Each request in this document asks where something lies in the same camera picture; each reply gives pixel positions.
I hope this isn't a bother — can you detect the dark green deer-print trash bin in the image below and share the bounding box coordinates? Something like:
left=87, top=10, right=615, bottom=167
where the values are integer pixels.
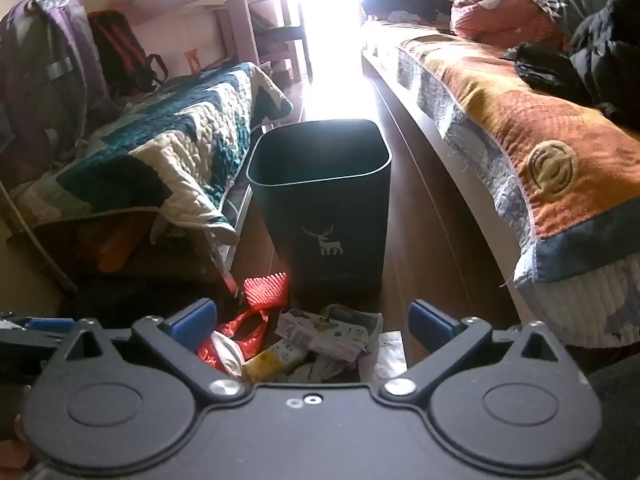
left=246, top=119, right=393, bottom=297

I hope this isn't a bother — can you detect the printed carton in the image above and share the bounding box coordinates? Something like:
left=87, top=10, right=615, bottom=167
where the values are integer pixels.
left=276, top=305, right=383, bottom=361

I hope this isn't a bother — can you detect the purple grey backpack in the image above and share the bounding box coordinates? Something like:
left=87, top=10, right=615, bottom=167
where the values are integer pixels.
left=0, top=0, right=118, bottom=161

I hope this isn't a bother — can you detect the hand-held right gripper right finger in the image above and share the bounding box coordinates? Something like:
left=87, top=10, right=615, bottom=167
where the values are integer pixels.
left=380, top=300, right=576, bottom=400

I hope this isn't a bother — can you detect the red ribbed plastic piece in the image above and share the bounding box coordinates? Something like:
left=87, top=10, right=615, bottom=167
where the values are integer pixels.
left=243, top=272, right=290, bottom=309

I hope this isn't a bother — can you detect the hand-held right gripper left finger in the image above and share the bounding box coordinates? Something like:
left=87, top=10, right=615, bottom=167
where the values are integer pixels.
left=55, top=299, right=251, bottom=401

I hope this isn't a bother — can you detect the wooden bed base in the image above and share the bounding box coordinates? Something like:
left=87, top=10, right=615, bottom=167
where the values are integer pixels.
left=361, top=45, right=531, bottom=323

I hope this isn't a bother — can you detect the red cloth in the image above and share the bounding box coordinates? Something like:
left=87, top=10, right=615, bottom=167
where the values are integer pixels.
left=197, top=307, right=271, bottom=373

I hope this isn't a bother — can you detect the pale paper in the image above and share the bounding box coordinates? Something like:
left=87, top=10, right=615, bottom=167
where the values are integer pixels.
left=290, top=357, right=361, bottom=386

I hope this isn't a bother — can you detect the black jacket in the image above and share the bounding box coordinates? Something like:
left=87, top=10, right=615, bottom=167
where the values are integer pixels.
left=570, top=0, right=640, bottom=126

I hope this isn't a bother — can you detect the brown cardboard box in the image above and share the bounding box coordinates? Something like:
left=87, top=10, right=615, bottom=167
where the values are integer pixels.
left=7, top=210, right=226, bottom=291

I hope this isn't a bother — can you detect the metal bed frame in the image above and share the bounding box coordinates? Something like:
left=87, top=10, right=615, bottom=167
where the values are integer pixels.
left=217, top=120, right=278, bottom=293

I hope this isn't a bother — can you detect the black orange backpack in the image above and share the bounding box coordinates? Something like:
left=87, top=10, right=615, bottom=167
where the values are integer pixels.
left=87, top=10, right=168, bottom=98

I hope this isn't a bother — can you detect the orange patchwork quilt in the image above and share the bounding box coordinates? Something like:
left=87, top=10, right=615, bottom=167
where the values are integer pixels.
left=361, top=20, right=640, bottom=348

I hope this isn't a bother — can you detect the teal and cream zigzag quilt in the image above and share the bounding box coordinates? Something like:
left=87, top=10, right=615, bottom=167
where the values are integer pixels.
left=10, top=61, right=294, bottom=246

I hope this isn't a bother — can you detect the yellow wrapper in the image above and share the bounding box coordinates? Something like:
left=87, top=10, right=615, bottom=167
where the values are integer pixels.
left=243, top=342, right=308, bottom=382

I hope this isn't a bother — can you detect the white plastic wad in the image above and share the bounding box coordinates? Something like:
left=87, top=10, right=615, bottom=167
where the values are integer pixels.
left=210, top=332, right=246, bottom=377

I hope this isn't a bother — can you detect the pink orange blanket bundle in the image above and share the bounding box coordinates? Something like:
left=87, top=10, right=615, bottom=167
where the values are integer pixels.
left=450, top=0, right=571, bottom=43

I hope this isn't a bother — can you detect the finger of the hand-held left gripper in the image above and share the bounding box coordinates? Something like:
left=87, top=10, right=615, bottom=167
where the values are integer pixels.
left=0, top=312, right=77, bottom=361

